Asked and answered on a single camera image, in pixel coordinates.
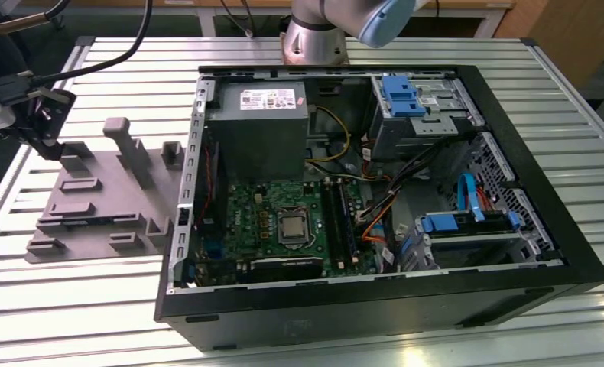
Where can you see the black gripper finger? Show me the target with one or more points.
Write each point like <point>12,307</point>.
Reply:
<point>58,111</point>
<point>44,147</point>

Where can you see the black RAM slot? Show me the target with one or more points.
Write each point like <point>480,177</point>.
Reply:
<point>335,225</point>
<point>328,225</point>
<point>342,225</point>

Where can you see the grey parts rack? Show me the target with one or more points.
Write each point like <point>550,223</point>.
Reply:
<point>103,191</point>

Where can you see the grey power supply unit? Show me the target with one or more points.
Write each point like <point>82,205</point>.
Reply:
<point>256,145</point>

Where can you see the green motherboard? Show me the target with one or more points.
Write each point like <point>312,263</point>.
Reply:
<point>246,199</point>

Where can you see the black CPU socket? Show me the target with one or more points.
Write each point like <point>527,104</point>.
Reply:
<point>292,209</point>

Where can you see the silver CPU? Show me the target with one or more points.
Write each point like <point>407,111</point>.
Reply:
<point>294,226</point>

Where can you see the black graphics card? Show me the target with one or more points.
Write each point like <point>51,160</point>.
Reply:
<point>282,272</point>

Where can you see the black PC case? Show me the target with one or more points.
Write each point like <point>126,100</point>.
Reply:
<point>332,317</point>

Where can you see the metal drive cage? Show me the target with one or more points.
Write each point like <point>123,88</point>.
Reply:
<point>435,126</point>

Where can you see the hard disk in blue carrier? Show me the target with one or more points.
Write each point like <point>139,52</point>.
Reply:
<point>442,223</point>

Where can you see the metal disk bay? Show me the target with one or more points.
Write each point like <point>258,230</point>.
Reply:
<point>486,239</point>

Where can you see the wooden cabinet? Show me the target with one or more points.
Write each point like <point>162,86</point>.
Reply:
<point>562,38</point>

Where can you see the blue plastic drive bracket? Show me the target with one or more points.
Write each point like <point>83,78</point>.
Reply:
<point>399,91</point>

